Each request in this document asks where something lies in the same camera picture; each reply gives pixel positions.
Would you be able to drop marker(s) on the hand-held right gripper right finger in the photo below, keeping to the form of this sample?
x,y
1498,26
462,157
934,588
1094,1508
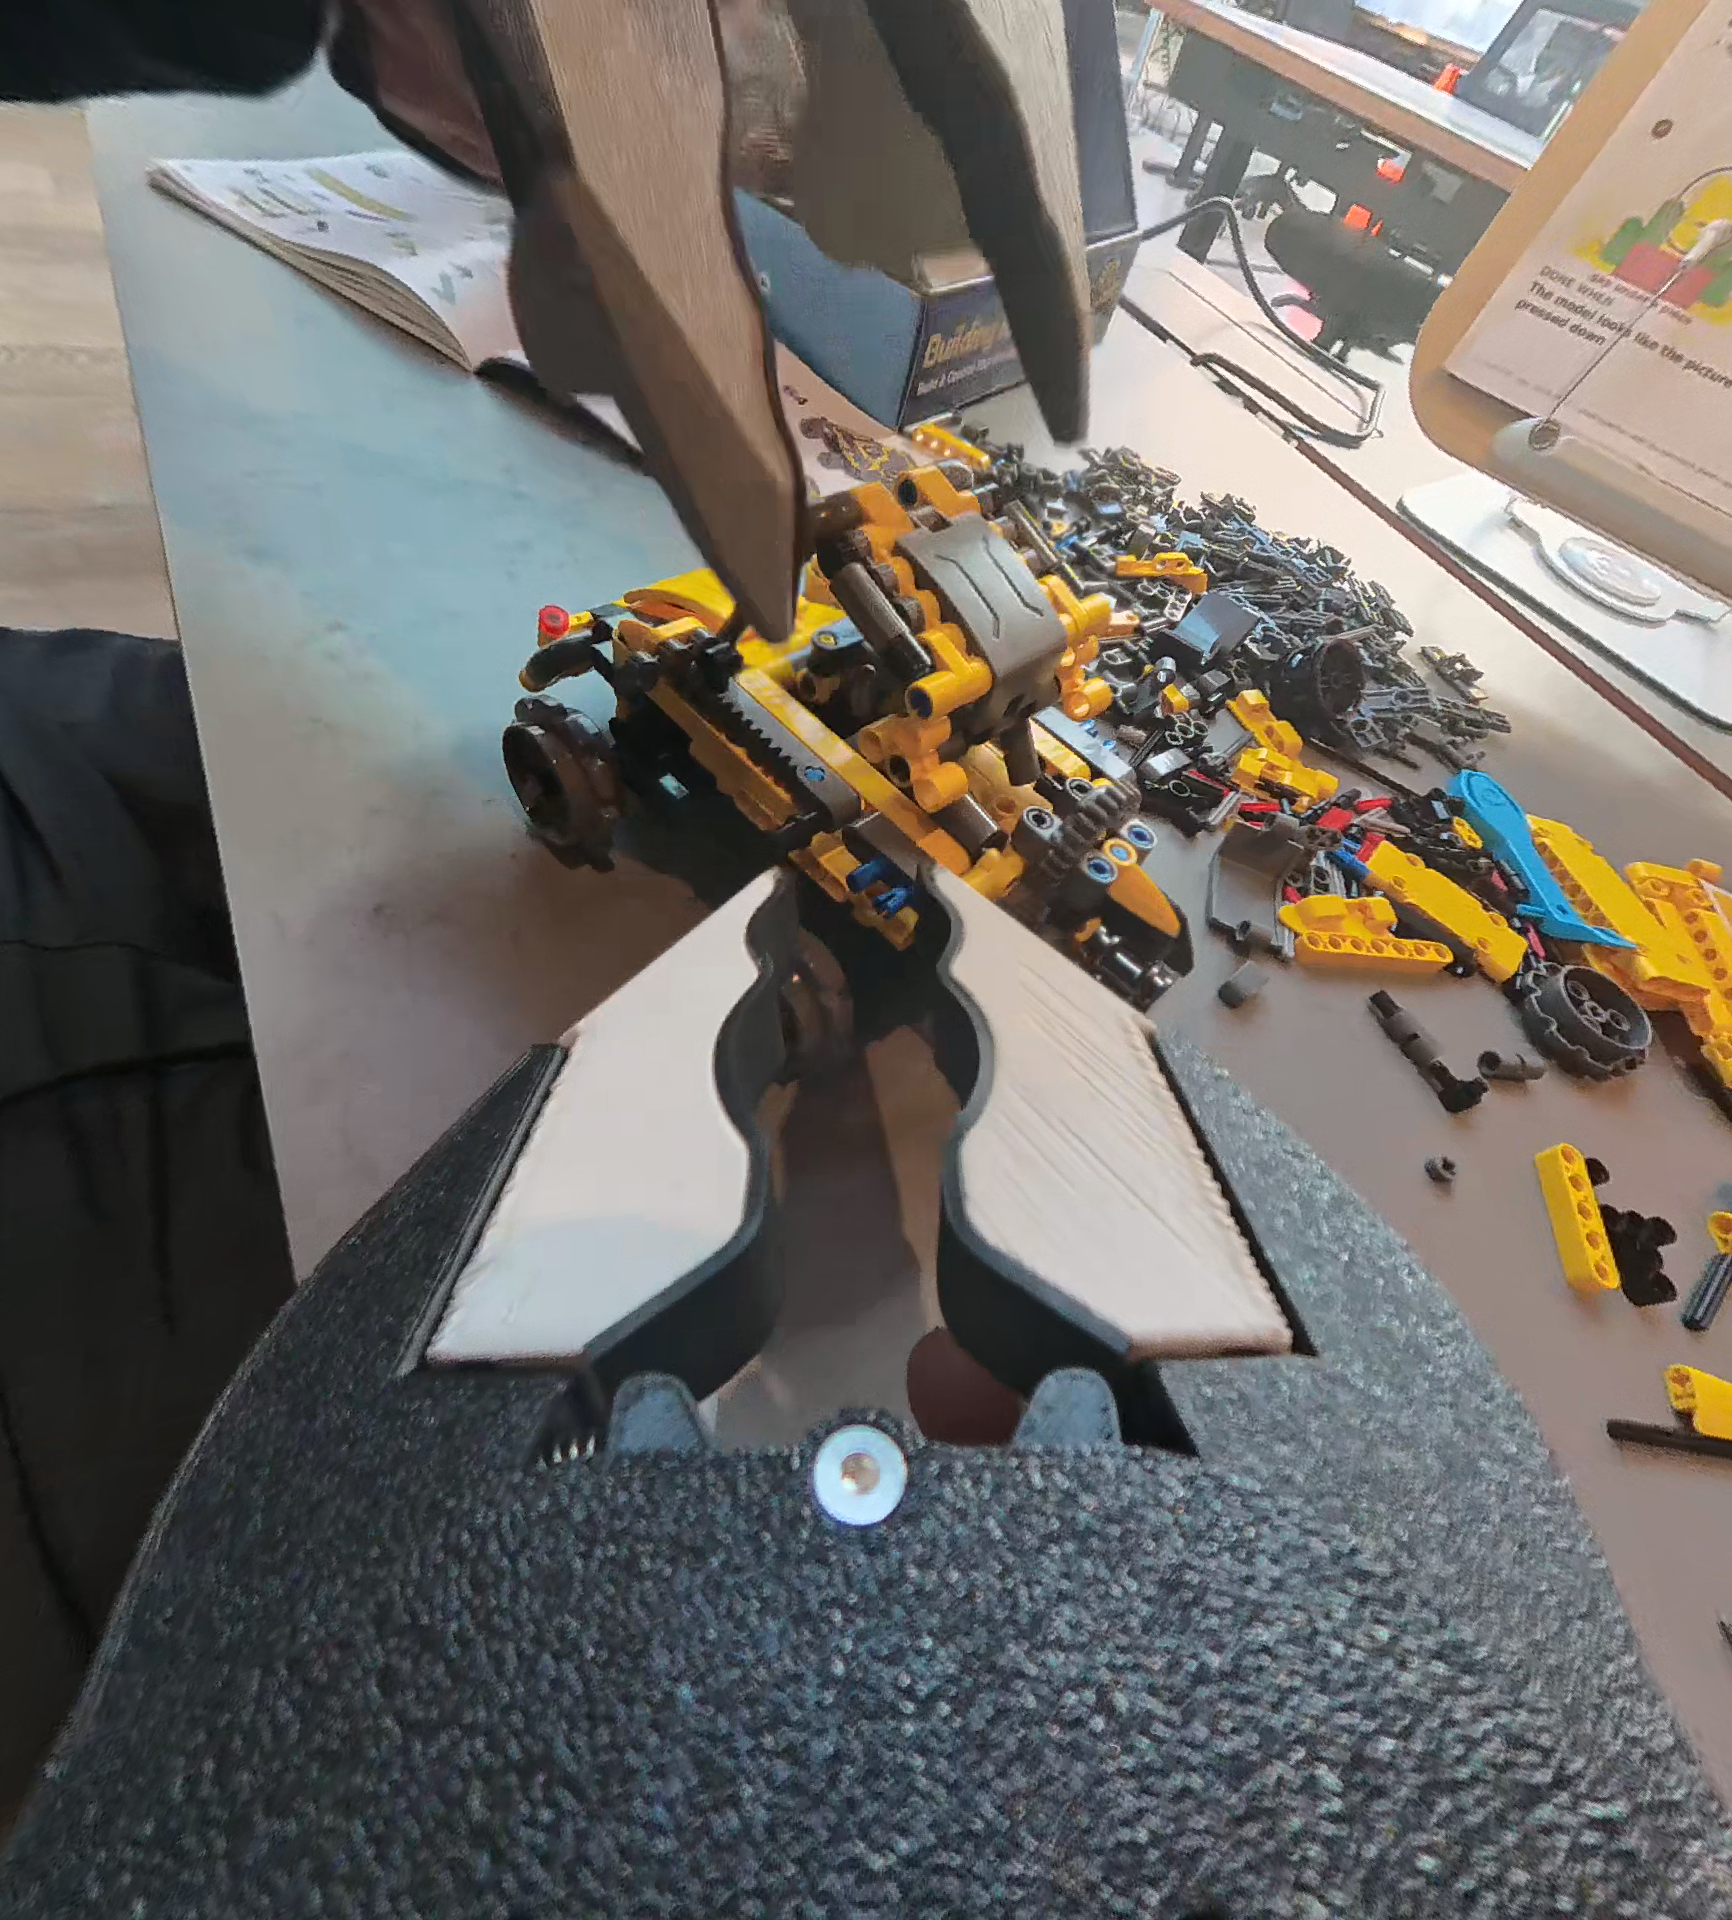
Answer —
x,y
1106,1186

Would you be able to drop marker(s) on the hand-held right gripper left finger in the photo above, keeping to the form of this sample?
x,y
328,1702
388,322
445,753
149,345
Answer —
x,y
611,1186

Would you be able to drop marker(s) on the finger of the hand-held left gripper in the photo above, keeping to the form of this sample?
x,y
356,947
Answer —
x,y
1016,180
671,300

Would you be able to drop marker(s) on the grey toothed rack piece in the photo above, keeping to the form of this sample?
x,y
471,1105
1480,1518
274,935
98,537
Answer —
x,y
739,728

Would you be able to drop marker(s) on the yellow toy brick vehicle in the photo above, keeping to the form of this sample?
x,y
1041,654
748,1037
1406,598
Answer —
x,y
958,659

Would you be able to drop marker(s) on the person's left forearm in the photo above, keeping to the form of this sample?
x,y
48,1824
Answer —
x,y
100,46

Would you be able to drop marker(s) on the person's right hand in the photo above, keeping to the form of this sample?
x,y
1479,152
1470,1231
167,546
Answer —
x,y
958,1394

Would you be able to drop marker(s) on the person's left hand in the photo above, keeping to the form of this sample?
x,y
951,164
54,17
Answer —
x,y
431,75

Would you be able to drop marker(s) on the dark blue kit box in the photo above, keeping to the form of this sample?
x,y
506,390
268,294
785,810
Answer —
x,y
866,315

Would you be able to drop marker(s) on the open instruction booklet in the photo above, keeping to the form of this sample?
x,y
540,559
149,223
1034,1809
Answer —
x,y
356,240

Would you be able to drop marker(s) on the cluttered background table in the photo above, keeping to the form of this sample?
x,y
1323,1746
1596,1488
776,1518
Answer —
x,y
1331,75

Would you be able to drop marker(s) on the black background office chair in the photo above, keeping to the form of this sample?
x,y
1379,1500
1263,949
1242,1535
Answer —
x,y
1348,269

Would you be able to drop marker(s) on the dark grey gear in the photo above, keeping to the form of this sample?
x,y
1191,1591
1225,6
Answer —
x,y
1084,841

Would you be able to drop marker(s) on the short yellow beam brick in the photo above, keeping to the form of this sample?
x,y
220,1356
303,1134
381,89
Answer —
x,y
1576,1215

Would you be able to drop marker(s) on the pile of loose brick pieces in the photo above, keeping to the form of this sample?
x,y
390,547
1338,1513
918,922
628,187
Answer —
x,y
1257,601

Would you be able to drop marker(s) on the dark grey toothed wheel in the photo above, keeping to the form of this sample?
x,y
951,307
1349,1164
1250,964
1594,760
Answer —
x,y
1583,1022

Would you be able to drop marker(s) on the black tyre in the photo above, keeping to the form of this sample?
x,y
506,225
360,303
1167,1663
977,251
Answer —
x,y
1320,679

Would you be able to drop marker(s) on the black axle brick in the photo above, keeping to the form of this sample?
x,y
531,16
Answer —
x,y
1707,1290

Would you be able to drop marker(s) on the thin black rod brick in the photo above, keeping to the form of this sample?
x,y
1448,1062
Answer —
x,y
1699,1443

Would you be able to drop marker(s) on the instruction sign board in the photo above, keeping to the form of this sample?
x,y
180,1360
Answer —
x,y
1676,269

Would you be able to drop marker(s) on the white sign base plate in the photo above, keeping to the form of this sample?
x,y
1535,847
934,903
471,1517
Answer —
x,y
1601,601

